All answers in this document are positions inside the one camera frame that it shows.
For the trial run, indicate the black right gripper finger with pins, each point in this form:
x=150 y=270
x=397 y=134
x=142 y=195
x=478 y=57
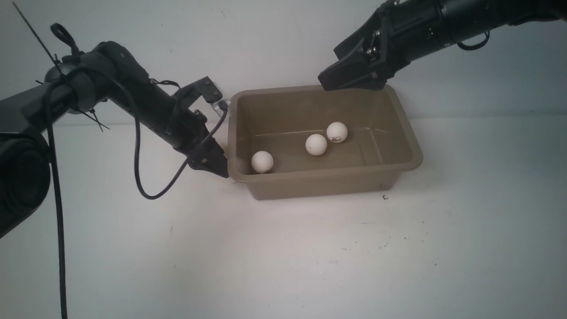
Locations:
x=357 y=70
x=364 y=34

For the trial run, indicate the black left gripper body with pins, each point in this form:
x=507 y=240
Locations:
x=187 y=132

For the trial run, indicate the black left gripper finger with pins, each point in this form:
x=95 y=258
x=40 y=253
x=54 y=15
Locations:
x=210 y=158

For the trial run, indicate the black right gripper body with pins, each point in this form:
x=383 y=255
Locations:
x=408 y=29

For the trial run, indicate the white ping-pong ball with mark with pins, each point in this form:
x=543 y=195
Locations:
x=262 y=162

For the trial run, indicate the white ping-pong ball hidden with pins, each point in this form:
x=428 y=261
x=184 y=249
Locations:
x=337 y=132

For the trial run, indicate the tan plastic bin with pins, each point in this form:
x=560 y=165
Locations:
x=381 y=144

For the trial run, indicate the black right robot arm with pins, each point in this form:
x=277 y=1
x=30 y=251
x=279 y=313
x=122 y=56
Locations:
x=469 y=22

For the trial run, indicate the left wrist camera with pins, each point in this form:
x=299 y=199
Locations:
x=205 y=89

